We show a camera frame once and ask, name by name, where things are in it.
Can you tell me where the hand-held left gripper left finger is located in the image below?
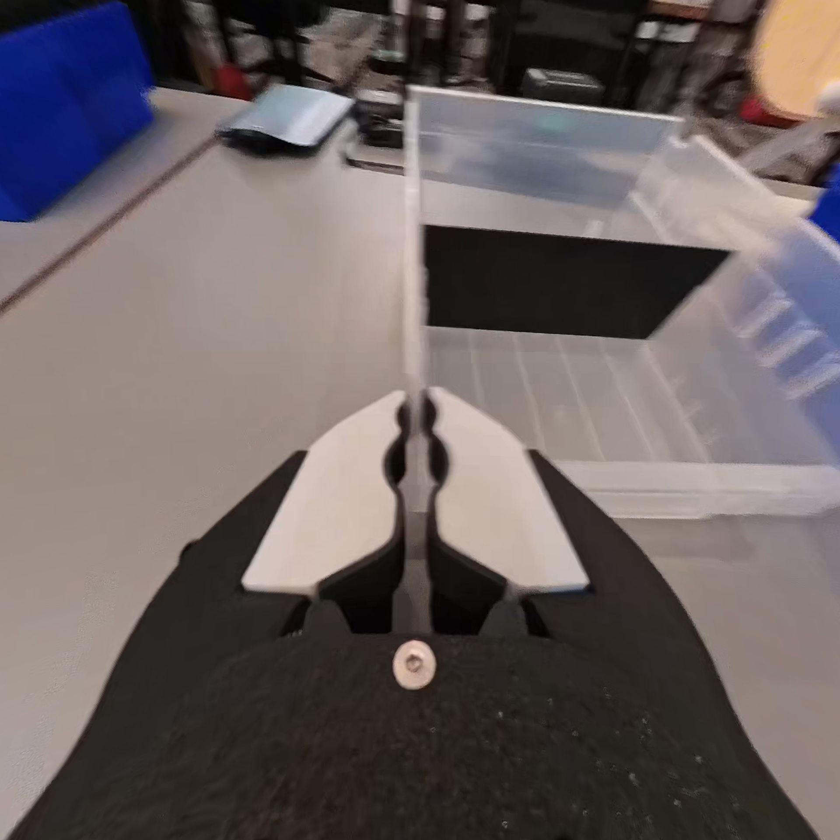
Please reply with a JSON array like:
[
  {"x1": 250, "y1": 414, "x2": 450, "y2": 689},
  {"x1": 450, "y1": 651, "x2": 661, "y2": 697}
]
[{"x1": 241, "y1": 390, "x2": 409, "y2": 597}]

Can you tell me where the wooden book stand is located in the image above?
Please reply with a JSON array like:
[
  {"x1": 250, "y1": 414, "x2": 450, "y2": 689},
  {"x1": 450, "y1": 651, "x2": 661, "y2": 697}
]
[{"x1": 742, "y1": 0, "x2": 840, "y2": 185}]

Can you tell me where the black divider panel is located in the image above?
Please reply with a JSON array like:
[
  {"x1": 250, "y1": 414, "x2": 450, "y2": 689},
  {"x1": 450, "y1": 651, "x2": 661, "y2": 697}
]
[{"x1": 423, "y1": 225, "x2": 732, "y2": 340}]

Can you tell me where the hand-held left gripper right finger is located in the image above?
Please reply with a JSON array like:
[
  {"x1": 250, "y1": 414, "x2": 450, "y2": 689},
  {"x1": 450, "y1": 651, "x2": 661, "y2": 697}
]
[{"x1": 423, "y1": 387, "x2": 592, "y2": 597}]

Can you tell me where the clear plastic bin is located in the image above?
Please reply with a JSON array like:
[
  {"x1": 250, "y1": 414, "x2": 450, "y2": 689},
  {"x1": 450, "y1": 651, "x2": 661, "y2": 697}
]
[{"x1": 400, "y1": 84, "x2": 840, "y2": 521}]

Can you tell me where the grey flat pouch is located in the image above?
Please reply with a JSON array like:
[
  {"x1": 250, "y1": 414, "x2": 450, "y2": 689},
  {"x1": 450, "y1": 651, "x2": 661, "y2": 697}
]
[{"x1": 217, "y1": 84, "x2": 355, "y2": 157}]

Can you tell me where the dark storage box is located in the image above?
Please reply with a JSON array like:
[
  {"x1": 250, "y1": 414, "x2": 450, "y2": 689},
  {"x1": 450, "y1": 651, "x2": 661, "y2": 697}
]
[{"x1": 521, "y1": 66, "x2": 605, "y2": 101}]

